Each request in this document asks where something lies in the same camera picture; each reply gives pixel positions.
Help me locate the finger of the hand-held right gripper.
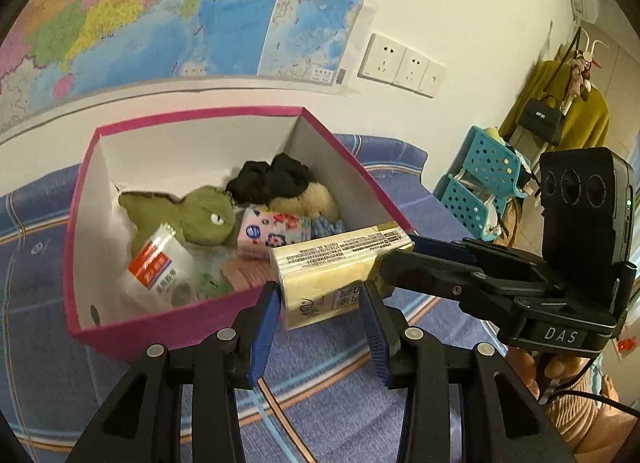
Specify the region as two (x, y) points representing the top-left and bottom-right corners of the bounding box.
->
(378, 249), (489, 302)
(407, 234), (549, 270)

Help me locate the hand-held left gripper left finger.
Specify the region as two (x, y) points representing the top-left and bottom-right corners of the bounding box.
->
(65, 282), (281, 463)

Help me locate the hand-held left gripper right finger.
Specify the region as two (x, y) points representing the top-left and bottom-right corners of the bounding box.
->
(359, 282), (576, 463)

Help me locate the pink packet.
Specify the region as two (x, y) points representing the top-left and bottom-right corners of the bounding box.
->
(220, 258), (281, 289)

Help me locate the yellow tissue pack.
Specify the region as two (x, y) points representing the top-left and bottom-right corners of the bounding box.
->
(269, 223), (415, 333)

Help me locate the flowered tissue packet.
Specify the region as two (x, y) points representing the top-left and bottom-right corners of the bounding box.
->
(236, 207), (313, 260)

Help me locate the blue checkered scrunchie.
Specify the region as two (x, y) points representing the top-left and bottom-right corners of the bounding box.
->
(310, 215), (346, 239)

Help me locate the white red-label tape packet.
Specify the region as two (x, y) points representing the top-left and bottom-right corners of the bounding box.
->
(117, 223), (196, 314)

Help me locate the green plush dinosaur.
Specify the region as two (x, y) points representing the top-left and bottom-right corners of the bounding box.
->
(118, 185), (237, 256)

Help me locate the pink cardboard box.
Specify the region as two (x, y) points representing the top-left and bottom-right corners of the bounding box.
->
(62, 106), (418, 364)

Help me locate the beige plush toy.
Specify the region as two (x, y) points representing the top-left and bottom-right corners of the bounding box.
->
(267, 182), (341, 218)

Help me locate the black hair scrunchie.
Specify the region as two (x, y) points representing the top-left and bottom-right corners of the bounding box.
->
(226, 153), (311, 206)

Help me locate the person's right forearm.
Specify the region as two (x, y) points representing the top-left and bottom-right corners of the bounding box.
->
(542, 368), (640, 454)

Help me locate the person's right hand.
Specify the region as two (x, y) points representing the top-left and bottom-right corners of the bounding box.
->
(506, 347), (583, 401)

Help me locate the blue plaid blanket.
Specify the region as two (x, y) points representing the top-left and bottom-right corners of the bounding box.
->
(0, 133), (506, 463)

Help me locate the teal plastic rack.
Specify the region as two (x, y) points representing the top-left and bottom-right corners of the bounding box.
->
(432, 125), (533, 241)

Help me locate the yellow coat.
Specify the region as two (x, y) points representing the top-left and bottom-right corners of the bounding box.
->
(497, 60), (611, 154)

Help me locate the black handbag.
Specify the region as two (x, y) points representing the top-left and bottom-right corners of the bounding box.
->
(519, 99), (566, 146)

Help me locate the small hanging plush toy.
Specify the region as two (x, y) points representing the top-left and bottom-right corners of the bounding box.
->
(570, 55), (593, 98)

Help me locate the white coat rack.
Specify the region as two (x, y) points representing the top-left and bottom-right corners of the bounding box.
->
(570, 25), (608, 64)

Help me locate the white wall switch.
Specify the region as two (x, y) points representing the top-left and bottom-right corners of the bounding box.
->
(417, 62), (446, 98)

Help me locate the black cable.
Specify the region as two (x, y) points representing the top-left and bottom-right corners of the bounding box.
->
(545, 389), (640, 416)

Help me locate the white wall socket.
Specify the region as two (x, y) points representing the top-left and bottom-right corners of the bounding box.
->
(357, 33), (406, 84)
(394, 48), (432, 91)

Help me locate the colourful wall map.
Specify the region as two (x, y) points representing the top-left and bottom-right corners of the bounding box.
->
(0, 0), (388, 136)

